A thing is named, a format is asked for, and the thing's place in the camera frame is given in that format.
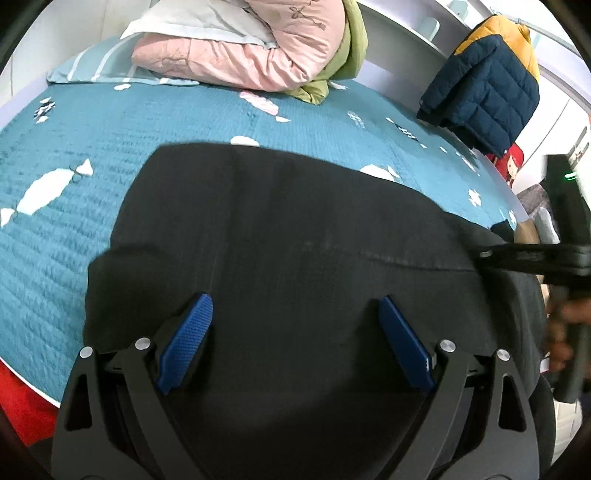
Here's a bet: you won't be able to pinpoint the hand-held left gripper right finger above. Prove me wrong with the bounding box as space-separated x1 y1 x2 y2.
379 295 540 480

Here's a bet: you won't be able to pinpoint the lavender wall shelf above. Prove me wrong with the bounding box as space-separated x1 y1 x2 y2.
360 0 504 61

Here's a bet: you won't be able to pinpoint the teal quilted bed mat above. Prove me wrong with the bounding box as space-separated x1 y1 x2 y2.
0 34 529 409

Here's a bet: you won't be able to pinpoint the folded tan pants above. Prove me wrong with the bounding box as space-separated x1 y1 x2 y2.
514 220 539 245

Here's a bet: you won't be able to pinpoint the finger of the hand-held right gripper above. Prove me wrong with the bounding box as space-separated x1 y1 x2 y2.
478 242 555 280

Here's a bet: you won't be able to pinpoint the teal striped pillow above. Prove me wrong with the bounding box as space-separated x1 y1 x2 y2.
46 37 199 88

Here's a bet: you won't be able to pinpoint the pink quilt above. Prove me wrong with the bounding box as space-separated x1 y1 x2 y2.
131 0 347 92

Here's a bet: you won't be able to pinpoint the black hooded jacket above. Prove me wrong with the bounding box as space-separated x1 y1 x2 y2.
83 144 555 480

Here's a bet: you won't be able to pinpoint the red cloth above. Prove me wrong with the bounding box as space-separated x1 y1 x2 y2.
0 360 61 446

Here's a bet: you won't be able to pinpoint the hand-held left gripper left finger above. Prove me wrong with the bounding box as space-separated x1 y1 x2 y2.
51 293 218 480

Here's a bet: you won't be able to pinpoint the white pillow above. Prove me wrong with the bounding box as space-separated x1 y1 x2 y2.
120 0 278 49

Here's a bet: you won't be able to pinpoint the red cartoon bag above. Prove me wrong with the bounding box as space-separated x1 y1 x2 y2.
489 141 527 188

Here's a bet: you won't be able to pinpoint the green quilt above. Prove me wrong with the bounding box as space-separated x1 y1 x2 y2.
286 0 369 106

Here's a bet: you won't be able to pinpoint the yellow and navy puffer jacket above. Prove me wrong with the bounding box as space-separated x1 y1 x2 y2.
417 15 541 158

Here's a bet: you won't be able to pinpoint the table with pink tablecloth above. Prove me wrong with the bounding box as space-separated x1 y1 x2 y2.
517 185 550 222

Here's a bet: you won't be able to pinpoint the person's right hand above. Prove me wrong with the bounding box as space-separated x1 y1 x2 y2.
542 298 591 374

